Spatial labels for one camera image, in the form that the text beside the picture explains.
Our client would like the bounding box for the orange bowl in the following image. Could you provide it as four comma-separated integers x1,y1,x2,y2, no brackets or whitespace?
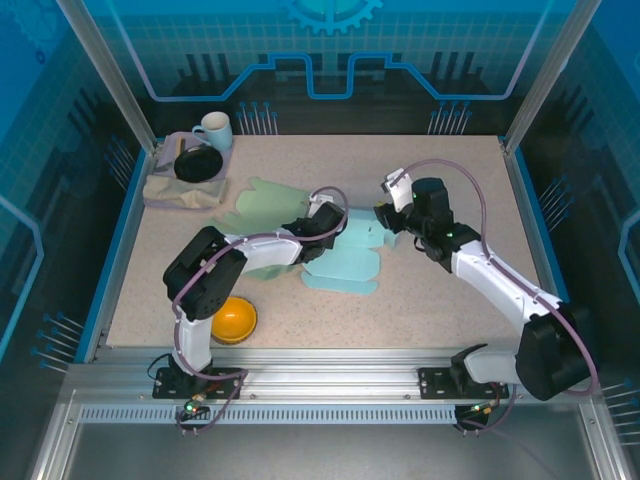
209,295,260,346

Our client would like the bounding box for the slotted grey cable duct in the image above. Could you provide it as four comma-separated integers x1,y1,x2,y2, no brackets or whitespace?
79,405,474,426

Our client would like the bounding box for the beige folded cloth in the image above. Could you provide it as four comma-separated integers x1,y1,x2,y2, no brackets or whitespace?
143,174,227,210

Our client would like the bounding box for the lavender tray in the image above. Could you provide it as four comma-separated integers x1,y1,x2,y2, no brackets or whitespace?
143,131,235,213

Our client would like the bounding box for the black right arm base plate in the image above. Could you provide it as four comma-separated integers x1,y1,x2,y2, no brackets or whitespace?
417,366,510,400

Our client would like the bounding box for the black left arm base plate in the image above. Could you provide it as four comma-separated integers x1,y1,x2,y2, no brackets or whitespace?
152,366,249,400

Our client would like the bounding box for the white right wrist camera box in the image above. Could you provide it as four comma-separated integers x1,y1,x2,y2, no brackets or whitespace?
381,169,417,215

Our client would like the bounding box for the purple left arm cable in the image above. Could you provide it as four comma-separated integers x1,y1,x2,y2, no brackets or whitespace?
171,185,351,437

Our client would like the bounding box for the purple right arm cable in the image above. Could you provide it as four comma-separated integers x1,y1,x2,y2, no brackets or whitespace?
394,158,600,435

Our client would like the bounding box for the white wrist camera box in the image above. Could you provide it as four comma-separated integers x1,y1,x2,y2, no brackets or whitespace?
381,169,417,215
305,192,335,215

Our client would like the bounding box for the aluminium side rail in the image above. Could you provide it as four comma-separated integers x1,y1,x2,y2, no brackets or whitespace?
89,147,157,364
501,144,571,306

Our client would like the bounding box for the light blue mug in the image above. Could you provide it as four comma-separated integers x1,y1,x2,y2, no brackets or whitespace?
191,111,234,151

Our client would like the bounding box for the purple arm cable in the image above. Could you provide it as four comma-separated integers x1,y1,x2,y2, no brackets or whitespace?
394,158,600,435
171,185,351,437

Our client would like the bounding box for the aluminium frame post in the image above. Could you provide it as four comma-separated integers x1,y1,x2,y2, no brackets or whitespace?
501,0,604,155
54,0,160,155

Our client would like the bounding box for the light green cloth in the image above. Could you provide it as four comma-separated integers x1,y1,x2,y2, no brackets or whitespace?
207,176,314,282

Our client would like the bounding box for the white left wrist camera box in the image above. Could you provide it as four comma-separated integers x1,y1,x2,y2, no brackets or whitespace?
305,192,335,215

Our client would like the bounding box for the black plate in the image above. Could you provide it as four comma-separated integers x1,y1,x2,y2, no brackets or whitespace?
173,146,224,184

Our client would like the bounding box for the light blue cloth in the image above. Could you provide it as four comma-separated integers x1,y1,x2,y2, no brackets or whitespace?
301,208,401,296

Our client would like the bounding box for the aluminium frame rail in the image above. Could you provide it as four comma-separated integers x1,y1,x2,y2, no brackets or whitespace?
64,347,601,407

